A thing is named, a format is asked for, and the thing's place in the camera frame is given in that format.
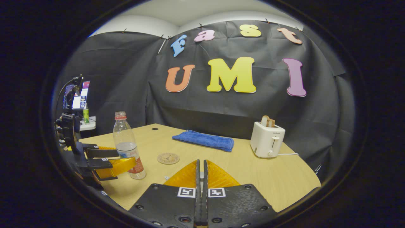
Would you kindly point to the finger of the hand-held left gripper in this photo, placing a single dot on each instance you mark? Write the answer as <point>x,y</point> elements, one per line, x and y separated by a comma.
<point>101,153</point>
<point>114,166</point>

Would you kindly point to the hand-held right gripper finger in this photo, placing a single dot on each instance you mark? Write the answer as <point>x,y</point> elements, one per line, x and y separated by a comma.
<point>205,180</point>
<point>198,180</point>

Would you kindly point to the clear plastic water bottle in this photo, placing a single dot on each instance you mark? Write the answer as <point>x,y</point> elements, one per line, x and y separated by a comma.
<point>125,139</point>

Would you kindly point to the round wooden coaster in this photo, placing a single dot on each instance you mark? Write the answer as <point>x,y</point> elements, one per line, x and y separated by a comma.
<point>168,158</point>

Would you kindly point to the green bottle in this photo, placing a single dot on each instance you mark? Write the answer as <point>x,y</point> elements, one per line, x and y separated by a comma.
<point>86,117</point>

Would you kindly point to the white side table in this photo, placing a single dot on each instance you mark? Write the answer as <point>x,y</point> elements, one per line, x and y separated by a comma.
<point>88,125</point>

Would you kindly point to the computer monitor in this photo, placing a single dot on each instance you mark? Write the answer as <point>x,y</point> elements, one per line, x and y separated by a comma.
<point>79,102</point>

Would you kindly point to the blue towel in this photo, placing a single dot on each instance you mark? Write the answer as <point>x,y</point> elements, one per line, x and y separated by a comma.
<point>204,140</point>

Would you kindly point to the white toaster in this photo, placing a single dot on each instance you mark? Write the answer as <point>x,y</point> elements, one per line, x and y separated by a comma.
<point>265,141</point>

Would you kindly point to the black backdrop cloth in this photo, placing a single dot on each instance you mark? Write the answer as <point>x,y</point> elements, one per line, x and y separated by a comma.
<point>126,79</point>

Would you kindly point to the toast slice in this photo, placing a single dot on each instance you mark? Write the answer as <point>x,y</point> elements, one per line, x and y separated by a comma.
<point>268,121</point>

